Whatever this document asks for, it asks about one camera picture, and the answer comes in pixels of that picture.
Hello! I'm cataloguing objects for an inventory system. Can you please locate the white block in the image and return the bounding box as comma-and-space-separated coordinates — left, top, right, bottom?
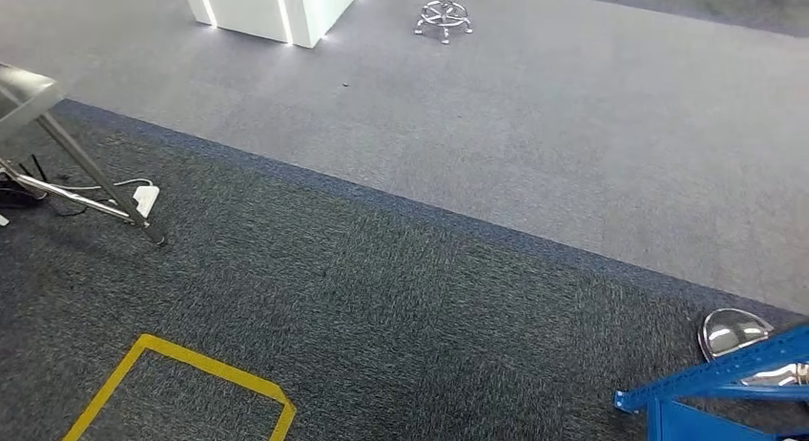
183, 0, 366, 50

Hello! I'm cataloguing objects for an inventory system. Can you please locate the white cable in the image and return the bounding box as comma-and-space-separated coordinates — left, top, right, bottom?
59, 177, 156, 193

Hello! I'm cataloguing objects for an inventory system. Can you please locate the blue metal shelf rack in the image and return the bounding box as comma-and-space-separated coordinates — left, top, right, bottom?
613, 324, 809, 441

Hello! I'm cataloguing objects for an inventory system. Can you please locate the yellow floor tape square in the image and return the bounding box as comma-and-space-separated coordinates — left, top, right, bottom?
61, 333, 297, 441

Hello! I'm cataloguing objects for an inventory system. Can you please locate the white power strip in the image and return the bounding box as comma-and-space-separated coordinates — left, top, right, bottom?
133, 184, 160, 220

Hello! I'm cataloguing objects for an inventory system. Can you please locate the chrome stool base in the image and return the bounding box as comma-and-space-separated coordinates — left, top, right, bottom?
413, 0, 474, 46

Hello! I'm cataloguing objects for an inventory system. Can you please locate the black power box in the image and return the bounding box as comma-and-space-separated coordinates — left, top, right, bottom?
0, 153, 51, 210

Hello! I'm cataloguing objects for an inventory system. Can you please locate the steel workbench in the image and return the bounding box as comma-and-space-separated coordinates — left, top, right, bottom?
0, 63, 167, 246

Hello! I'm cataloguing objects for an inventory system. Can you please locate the chrome stanchion post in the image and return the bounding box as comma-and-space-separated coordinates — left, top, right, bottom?
697, 308, 809, 389

